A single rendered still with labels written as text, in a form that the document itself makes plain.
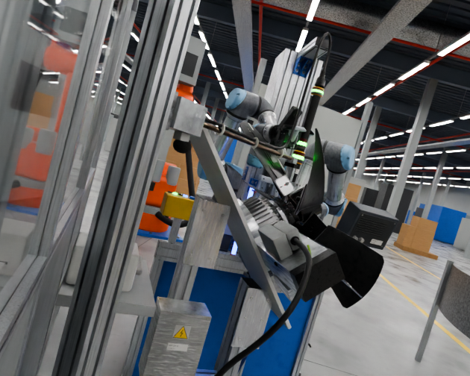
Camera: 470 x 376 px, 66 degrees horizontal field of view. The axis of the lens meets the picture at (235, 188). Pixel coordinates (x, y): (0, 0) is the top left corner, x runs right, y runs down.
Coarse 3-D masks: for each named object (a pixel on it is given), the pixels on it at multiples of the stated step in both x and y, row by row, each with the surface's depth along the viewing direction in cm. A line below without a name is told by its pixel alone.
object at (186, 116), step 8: (176, 96) 78; (176, 104) 78; (184, 104) 78; (192, 104) 80; (176, 112) 78; (184, 112) 79; (192, 112) 81; (200, 112) 83; (168, 120) 78; (176, 120) 78; (184, 120) 80; (192, 120) 82; (200, 120) 84; (168, 128) 78; (176, 128) 78; (184, 128) 80; (192, 128) 82; (200, 128) 84; (200, 136) 85
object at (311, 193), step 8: (320, 144) 97; (320, 152) 97; (320, 160) 97; (312, 168) 109; (320, 168) 96; (312, 176) 106; (320, 176) 95; (312, 184) 104; (320, 184) 94; (312, 192) 101; (320, 192) 93; (304, 200) 109; (312, 200) 99; (320, 200) 92
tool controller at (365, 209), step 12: (348, 204) 190; (360, 204) 190; (348, 216) 188; (360, 216) 182; (372, 216) 184; (384, 216) 186; (336, 228) 194; (348, 228) 185; (360, 228) 185; (372, 228) 187; (384, 228) 188; (360, 240) 186; (372, 240) 190; (384, 240) 192
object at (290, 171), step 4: (288, 160) 130; (292, 160) 128; (296, 160) 130; (284, 164) 131; (288, 164) 130; (292, 164) 129; (288, 168) 131; (292, 168) 130; (296, 168) 131; (288, 172) 131; (292, 172) 130; (288, 176) 131; (292, 176) 131; (292, 184) 131; (296, 184) 131
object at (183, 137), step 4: (176, 132) 84; (180, 132) 83; (176, 136) 84; (180, 136) 83; (184, 136) 84; (188, 136) 85; (176, 140) 84; (180, 140) 84; (184, 140) 84; (188, 140) 85; (176, 144) 84; (180, 144) 84; (184, 144) 84; (188, 144) 85; (176, 148) 84; (180, 148) 84; (184, 148) 84; (188, 148) 85; (180, 152) 85; (184, 152) 86
